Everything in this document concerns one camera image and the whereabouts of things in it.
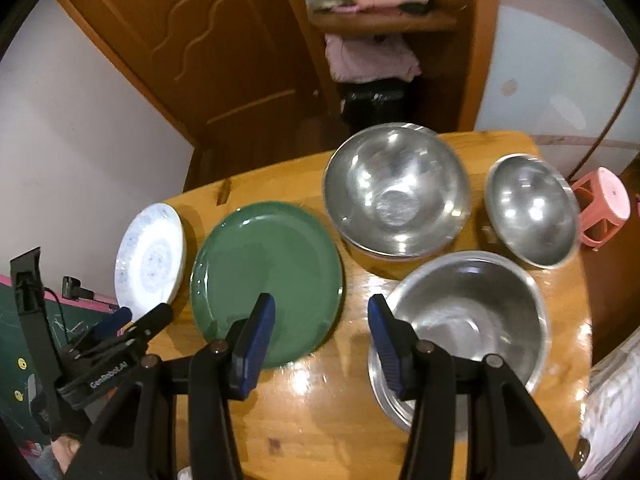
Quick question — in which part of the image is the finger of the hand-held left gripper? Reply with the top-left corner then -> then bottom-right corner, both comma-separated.
62,302 -> 174,361
10,247 -> 63,396

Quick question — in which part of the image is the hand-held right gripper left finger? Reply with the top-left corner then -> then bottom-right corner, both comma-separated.
62,292 -> 277,480

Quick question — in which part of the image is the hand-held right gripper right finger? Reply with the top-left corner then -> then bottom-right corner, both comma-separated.
367,294 -> 581,480

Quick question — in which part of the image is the white patterned plate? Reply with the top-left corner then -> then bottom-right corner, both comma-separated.
114,202 -> 188,308

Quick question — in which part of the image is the green plate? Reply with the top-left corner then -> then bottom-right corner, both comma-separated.
190,201 -> 346,371

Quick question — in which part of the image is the medium steel bowl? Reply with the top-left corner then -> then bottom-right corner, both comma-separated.
367,250 -> 551,433

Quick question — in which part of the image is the large steel bowl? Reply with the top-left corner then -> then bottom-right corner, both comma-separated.
322,122 -> 472,261

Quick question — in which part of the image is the small steel bowl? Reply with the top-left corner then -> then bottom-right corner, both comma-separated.
484,154 -> 582,268

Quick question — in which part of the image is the person's left hand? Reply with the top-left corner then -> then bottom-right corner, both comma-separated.
50,432 -> 83,478

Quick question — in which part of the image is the small black device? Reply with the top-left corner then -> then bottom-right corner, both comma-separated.
61,276 -> 94,302

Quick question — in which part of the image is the white patterned bedding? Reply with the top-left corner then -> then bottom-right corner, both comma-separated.
580,340 -> 640,480

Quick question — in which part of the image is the pink plastic stool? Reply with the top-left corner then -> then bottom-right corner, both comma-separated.
570,166 -> 632,251

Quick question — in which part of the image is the wooden door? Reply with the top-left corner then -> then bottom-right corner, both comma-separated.
50,0 -> 326,161

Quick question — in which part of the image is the pink cloth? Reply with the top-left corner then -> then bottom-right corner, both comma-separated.
325,34 -> 421,83

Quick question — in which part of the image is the wooden shelf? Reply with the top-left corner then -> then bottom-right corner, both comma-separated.
307,7 -> 458,36

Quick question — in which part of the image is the green chalkboard with pink frame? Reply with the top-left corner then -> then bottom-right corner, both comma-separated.
0,275 -> 121,461

